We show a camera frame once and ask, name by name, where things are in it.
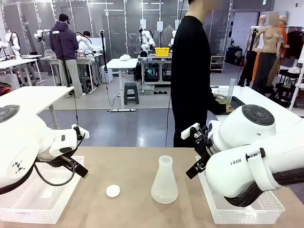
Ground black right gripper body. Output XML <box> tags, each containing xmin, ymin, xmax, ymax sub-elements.
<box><xmin>194</xmin><ymin>139</ymin><xmax>214</xmax><ymax>167</ymax></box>

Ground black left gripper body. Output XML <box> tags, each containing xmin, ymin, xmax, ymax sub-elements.
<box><xmin>35</xmin><ymin>153</ymin><xmax>78</xmax><ymax>168</ymax></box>

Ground white round flask lid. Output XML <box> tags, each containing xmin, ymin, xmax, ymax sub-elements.
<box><xmin>105</xmin><ymin>184</ymin><xmax>121</xmax><ymax>198</ymax></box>

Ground clear beaker with yellow liquid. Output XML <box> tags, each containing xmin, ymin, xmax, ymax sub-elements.
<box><xmin>217</xmin><ymin>88</ymin><xmax>230</xmax><ymax>105</ymax></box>

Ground clear plastic graduated cylinder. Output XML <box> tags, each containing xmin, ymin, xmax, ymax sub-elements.
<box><xmin>225</xmin><ymin>78</ymin><xmax>237</xmax><ymax>106</ymax></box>

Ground person's right forearm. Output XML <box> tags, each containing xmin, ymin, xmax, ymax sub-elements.
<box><xmin>208</xmin><ymin>101</ymin><xmax>228</xmax><ymax>115</ymax></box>

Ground translucent plastic Erlenmeyer flask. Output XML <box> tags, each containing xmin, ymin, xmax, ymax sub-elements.
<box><xmin>151</xmin><ymin>155</ymin><xmax>179</xmax><ymax>204</ymax></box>

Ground white perforated plastic basket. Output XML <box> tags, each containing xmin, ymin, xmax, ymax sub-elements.
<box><xmin>0</xmin><ymin>155</ymin><xmax>86</xmax><ymax>224</ymax></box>
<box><xmin>196</xmin><ymin>155</ymin><xmax>285</xmax><ymax>224</ymax></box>

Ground black tray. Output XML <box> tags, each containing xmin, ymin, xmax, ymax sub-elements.
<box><xmin>215</xmin><ymin>96</ymin><xmax>246</xmax><ymax>116</ymax></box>

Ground person in black sweatshirt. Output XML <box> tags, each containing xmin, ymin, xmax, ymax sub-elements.
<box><xmin>170</xmin><ymin>0</ymin><xmax>235</xmax><ymax>148</ymax></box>

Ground white shoe rack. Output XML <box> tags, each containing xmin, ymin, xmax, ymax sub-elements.
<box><xmin>210</xmin><ymin>55</ymin><xmax>226</xmax><ymax>74</ymax></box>

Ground grey plastic stool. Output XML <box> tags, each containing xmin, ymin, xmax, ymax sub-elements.
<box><xmin>123</xmin><ymin>82</ymin><xmax>140</xmax><ymax>105</ymax></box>

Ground black luggage bags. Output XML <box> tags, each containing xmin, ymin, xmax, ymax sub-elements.
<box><xmin>225</xmin><ymin>46</ymin><xmax>243</xmax><ymax>67</ymax></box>

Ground black tripod stand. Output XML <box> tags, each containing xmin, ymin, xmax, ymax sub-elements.
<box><xmin>99</xmin><ymin>29</ymin><xmax>109</xmax><ymax>84</ymax></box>
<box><xmin>51</xmin><ymin>30</ymin><xmax>72</xmax><ymax>88</ymax></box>

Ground grey metal workbench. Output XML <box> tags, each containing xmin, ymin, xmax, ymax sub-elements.
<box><xmin>137</xmin><ymin>53</ymin><xmax>173</xmax><ymax>94</ymax></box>

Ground yellow plastic crate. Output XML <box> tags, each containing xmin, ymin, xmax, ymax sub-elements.
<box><xmin>154</xmin><ymin>47</ymin><xmax>171</xmax><ymax>57</ymax></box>

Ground white standing desk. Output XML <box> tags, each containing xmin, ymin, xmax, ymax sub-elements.
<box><xmin>106</xmin><ymin>58</ymin><xmax>139</xmax><ymax>112</ymax></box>

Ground person in purple hoodie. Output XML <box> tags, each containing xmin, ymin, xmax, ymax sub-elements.
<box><xmin>49</xmin><ymin>13</ymin><xmax>86</xmax><ymax>98</ymax></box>

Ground beige bare mannequin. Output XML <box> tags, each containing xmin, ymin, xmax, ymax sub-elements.
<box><xmin>252</xmin><ymin>11</ymin><xmax>285</xmax><ymax>91</ymax></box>

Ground hanging dark clothes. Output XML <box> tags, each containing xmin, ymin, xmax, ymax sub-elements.
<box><xmin>285</xmin><ymin>30</ymin><xmax>304</xmax><ymax>60</ymax></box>

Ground white mannequin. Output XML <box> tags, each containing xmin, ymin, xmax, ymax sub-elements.
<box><xmin>257</xmin><ymin>15</ymin><xmax>268</xmax><ymax>48</ymax></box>

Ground mannequin in orange clothing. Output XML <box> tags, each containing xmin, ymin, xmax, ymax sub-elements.
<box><xmin>278</xmin><ymin>15</ymin><xmax>291</xmax><ymax>57</ymax></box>

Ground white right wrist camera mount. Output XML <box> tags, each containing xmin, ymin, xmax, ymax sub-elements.
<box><xmin>180</xmin><ymin>123</ymin><xmax>200</xmax><ymax>140</ymax></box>

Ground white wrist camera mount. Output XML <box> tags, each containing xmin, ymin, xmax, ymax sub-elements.
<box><xmin>180</xmin><ymin>123</ymin><xmax>200</xmax><ymax>140</ymax></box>
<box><xmin>71</xmin><ymin>123</ymin><xmax>90</xmax><ymax>140</ymax></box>

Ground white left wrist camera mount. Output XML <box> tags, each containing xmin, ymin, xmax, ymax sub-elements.
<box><xmin>71</xmin><ymin>123</ymin><xmax>90</xmax><ymax>140</ymax></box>

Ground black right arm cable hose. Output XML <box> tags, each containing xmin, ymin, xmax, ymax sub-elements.
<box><xmin>223</xmin><ymin>172</ymin><xmax>304</xmax><ymax>208</ymax></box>

